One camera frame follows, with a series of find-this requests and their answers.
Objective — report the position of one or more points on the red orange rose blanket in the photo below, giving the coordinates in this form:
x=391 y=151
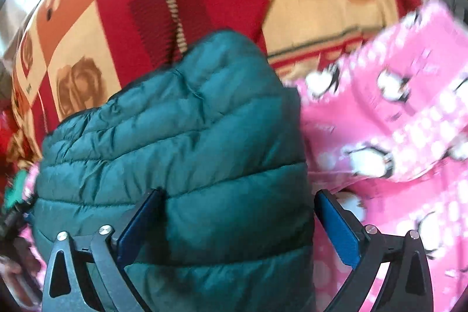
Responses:
x=75 y=54

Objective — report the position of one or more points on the pink penguin fleece blanket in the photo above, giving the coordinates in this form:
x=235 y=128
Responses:
x=389 y=111

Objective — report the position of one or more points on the teal quilted puffer jacket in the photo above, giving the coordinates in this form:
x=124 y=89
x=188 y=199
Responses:
x=219 y=133

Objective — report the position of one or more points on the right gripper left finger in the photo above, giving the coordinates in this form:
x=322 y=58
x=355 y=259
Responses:
x=87 y=273

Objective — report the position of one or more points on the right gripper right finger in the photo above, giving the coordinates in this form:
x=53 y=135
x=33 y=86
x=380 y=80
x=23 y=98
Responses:
x=407 y=285

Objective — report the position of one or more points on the red clothes pile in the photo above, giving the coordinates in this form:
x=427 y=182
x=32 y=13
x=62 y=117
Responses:
x=9 y=132

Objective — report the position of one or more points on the person left hand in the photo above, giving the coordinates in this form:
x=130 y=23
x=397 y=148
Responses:
x=17 y=260

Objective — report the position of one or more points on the green cloth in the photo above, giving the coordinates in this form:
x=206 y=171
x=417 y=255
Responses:
x=14 y=189

